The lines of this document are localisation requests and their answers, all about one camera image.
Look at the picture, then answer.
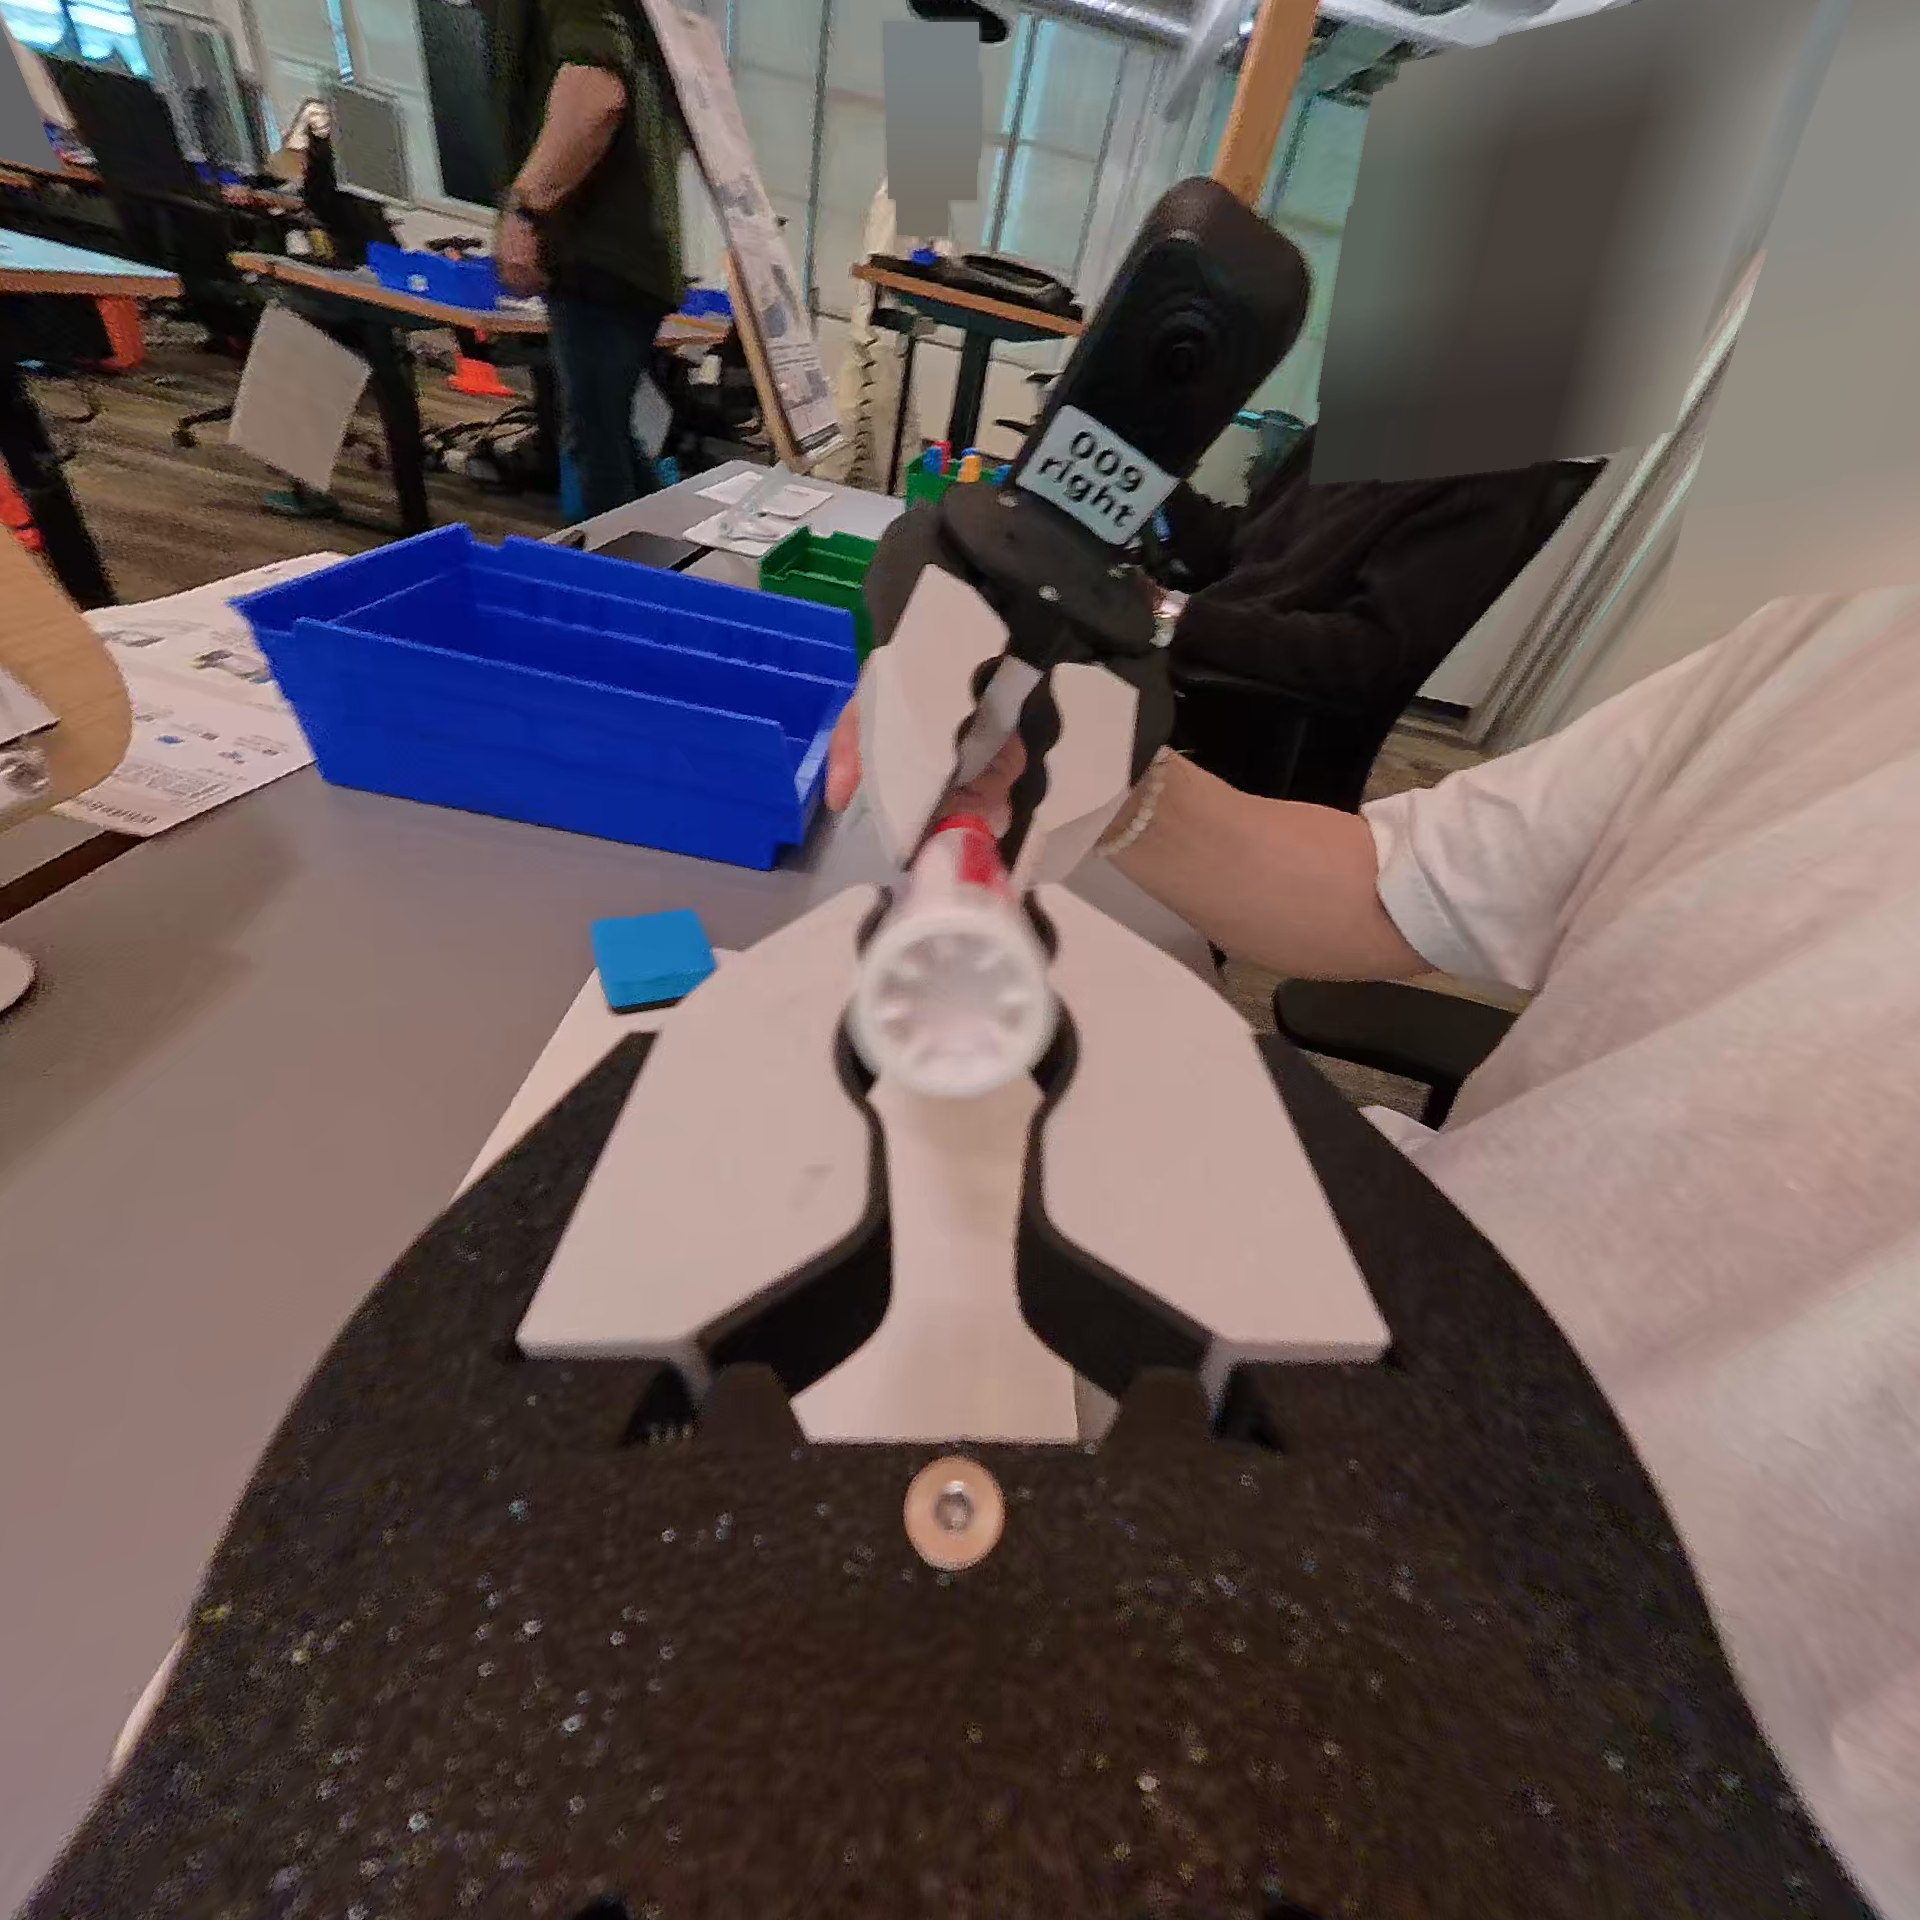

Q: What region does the person's right hand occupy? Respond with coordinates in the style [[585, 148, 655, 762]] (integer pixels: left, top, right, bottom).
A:
[[827, 699, 1034, 822]]

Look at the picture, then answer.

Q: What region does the black leg standing desk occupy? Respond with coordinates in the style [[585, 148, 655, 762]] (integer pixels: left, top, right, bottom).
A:
[[851, 248, 1086, 488]]

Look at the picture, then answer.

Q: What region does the long wooden desk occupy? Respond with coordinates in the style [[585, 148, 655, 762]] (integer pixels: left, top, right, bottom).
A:
[[233, 248, 737, 533]]

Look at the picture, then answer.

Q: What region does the white whiteboard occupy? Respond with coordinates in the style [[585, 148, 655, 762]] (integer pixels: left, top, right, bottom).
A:
[[104, 942, 1126, 1772]]

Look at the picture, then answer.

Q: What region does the small green plastic bin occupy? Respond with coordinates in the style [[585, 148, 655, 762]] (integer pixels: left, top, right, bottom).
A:
[[904, 439, 1011, 512]]

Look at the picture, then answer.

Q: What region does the wooden sign stand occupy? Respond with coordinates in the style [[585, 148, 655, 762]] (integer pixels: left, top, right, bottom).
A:
[[0, 525, 138, 1022]]

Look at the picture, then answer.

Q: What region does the grey hanging sheet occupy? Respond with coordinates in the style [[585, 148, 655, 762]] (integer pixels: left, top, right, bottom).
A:
[[229, 303, 374, 493]]

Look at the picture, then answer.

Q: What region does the blue foam eraser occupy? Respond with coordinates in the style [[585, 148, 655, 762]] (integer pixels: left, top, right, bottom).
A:
[[589, 907, 719, 1015]]

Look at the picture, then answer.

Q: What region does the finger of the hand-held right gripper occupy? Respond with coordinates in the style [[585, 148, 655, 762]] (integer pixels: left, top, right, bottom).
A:
[[863, 561, 1011, 874], [1014, 662, 1144, 891]]

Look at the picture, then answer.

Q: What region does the printed banner stand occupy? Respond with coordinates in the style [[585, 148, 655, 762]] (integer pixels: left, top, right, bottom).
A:
[[644, 0, 846, 467]]

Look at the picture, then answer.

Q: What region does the clear acrylic stand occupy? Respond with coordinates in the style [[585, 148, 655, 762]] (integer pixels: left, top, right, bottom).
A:
[[682, 464, 835, 559]]

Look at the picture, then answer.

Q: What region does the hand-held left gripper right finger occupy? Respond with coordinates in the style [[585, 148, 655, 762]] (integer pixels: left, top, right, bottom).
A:
[[1017, 882, 1394, 1413]]

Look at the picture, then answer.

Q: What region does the blue plastic bin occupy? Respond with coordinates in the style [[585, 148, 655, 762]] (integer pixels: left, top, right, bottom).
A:
[[233, 525, 861, 870]]

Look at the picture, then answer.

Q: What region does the metal frame rail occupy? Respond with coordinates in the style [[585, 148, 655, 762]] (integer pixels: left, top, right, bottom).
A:
[[1470, 253, 1772, 752]]

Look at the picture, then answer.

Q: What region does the wooden top desk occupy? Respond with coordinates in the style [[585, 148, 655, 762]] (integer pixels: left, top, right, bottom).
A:
[[0, 225, 184, 608]]

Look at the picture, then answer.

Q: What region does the red dry-erase marker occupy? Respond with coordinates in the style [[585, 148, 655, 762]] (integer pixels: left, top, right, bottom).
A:
[[846, 826, 1062, 1095]]

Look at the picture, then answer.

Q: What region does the printed instruction sheet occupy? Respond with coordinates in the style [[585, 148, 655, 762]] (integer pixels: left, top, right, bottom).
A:
[[52, 550, 354, 837]]

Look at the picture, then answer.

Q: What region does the wooden post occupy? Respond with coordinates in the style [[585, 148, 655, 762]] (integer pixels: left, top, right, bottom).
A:
[[1212, 0, 1322, 213]]

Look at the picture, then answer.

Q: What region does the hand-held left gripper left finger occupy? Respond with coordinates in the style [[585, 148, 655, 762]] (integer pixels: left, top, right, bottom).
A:
[[516, 882, 900, 1409]]

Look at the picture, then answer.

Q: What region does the white bead bracelet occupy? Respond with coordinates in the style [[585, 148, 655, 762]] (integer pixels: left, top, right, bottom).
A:
[[1094, 749, 1176, 859]]

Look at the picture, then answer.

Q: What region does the person's right forearm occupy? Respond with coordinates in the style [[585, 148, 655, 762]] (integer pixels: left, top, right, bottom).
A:
[[1117, 758, 1441, 983]]

